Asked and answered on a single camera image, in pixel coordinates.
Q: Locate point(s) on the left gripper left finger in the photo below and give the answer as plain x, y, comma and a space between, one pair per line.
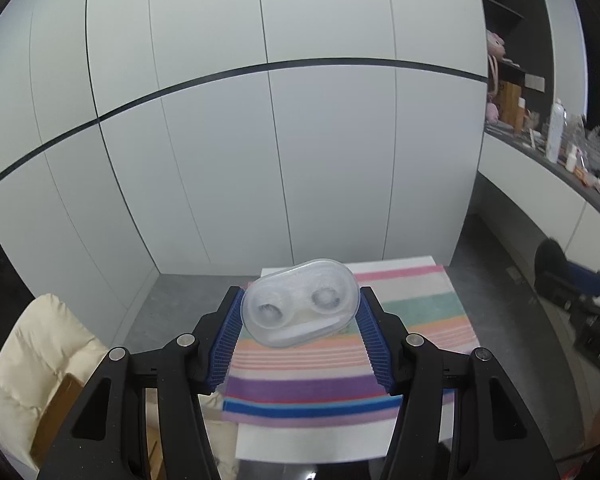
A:
104, 434

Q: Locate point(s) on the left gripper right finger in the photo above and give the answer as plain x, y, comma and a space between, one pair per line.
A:
460, 417

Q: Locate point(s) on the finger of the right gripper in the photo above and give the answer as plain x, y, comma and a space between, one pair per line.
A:
563, 294
585, 279

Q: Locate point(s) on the clear contact lens case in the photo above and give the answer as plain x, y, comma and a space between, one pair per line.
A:
301, 304

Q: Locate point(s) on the black powder puff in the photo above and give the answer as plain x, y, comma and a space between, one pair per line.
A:
549, 258

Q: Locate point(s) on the white small table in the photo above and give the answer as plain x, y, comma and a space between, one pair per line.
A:
314, 445

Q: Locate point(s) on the small white bottle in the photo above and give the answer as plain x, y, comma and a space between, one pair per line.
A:
572, 159

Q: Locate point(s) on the cream padded chair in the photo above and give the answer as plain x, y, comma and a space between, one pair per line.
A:
46, 361

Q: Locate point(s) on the striped colourful towel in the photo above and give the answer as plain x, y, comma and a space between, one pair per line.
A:
330, 382

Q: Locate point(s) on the tall white spray bottle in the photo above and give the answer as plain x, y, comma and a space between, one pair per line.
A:
555, 130

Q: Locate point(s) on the brown cardboard shelf box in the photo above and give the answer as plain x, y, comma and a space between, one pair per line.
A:
507, 101

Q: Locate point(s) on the pink plush toy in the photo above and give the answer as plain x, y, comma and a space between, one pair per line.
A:
495, 46

